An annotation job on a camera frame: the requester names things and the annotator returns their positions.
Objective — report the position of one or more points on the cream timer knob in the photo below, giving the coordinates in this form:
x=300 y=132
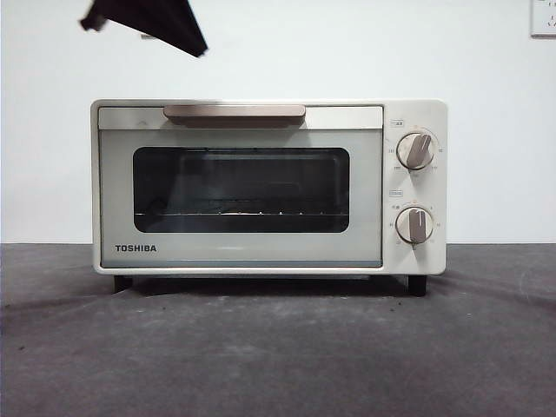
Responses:
x=415 y=225

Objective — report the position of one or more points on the cream temperature knob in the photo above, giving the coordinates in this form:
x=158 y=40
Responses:
x=416 y=150

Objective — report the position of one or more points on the cream Toshiba toaster oven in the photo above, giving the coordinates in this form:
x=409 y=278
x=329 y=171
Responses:
x=417 y=115

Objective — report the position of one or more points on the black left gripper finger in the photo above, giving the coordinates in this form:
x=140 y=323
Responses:
x=130 y=17
x=178 y=19

